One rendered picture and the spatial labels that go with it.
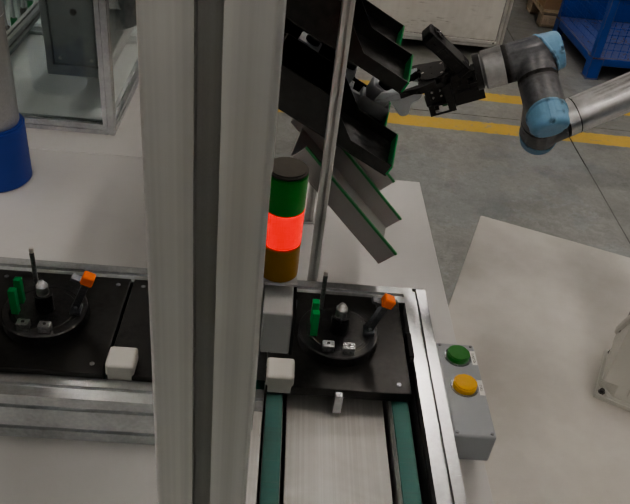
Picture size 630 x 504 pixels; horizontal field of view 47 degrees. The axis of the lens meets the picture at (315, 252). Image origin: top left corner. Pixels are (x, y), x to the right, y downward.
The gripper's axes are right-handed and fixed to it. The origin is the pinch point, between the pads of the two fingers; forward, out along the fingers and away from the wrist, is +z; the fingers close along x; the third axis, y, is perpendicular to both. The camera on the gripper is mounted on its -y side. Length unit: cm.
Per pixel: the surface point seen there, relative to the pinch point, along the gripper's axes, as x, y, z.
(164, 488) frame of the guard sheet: -120, -46, -6
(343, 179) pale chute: -10.5, 11.9, 11.0
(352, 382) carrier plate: -55, 23, 11
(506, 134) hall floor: 242, 166, -29
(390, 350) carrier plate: -46, 26, 6
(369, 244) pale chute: -23.4, 19.7, 7.7
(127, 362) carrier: -58, 6, 43
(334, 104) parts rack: -23.6, -11.0, 4.7
